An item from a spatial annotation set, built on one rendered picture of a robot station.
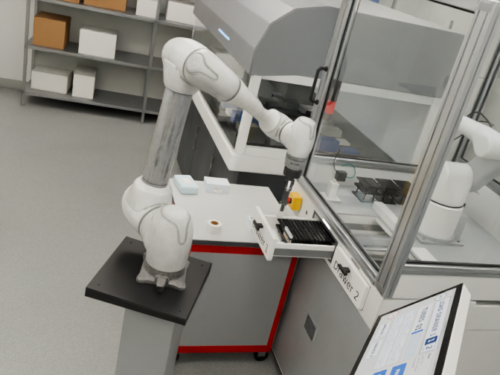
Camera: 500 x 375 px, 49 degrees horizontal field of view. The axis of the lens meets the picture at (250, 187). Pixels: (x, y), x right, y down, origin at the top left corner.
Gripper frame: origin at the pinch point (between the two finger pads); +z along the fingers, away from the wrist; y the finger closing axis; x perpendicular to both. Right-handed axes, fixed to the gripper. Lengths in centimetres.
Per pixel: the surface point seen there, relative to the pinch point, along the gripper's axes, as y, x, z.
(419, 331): 79, 46, -12
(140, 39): -376, -196, 24
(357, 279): 25.1, 35.4, 8.1
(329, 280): 4.3, 28.1, 24.3
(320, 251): 3.1, 20.8, 12.8
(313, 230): -8.9, 16.2, 9.6
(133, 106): -335, -180, 86
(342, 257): 11.5, 29.2, 7.8
